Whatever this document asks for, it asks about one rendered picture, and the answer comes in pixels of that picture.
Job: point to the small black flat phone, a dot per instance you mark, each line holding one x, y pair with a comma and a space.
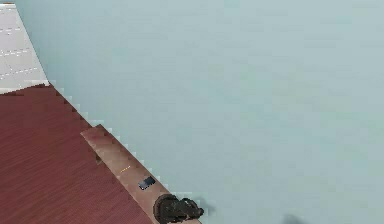
147, 183

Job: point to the thin yellow pencil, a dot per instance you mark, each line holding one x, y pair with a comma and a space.
125, 169

